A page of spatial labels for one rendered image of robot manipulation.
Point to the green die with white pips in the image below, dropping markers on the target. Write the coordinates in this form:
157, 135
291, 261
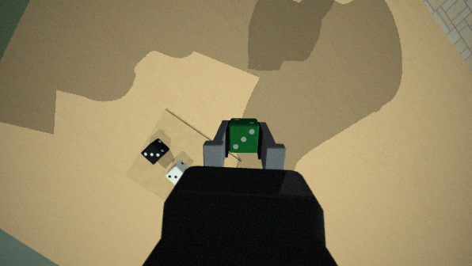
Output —
243, 135

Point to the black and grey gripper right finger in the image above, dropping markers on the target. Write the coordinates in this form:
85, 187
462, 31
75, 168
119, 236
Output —
272, 154

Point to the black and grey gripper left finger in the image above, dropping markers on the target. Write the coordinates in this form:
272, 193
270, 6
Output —
215, 151

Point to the tan square mat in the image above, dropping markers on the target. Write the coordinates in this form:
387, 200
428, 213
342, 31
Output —
185, 143

